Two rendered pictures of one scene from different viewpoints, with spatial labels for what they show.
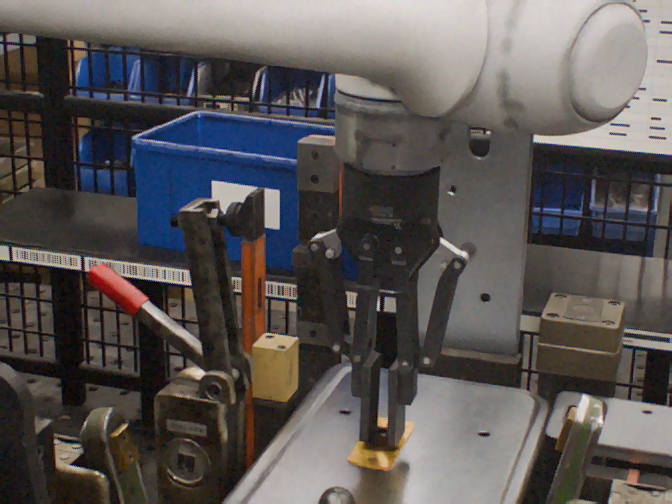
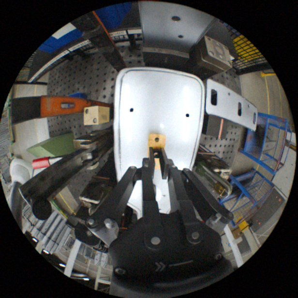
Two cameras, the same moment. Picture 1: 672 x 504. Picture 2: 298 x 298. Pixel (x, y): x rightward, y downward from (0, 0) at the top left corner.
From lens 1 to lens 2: 107 cm
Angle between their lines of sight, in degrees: 91
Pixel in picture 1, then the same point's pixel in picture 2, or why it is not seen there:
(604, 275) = not seen: hidden behind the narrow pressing
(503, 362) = (184, 56)
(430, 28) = not seen: outside the picture
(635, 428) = (227, 105)
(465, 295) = (170, 34)
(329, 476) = (139, 158)
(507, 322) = (188, 45)
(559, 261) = not seen: hidden behind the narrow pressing
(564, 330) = (215, 60)
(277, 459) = (120, 153)
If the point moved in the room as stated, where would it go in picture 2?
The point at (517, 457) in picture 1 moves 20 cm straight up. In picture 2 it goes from (198, 129) to (274, 171)
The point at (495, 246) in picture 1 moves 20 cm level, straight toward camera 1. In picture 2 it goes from (192, 21) to (218, 134)
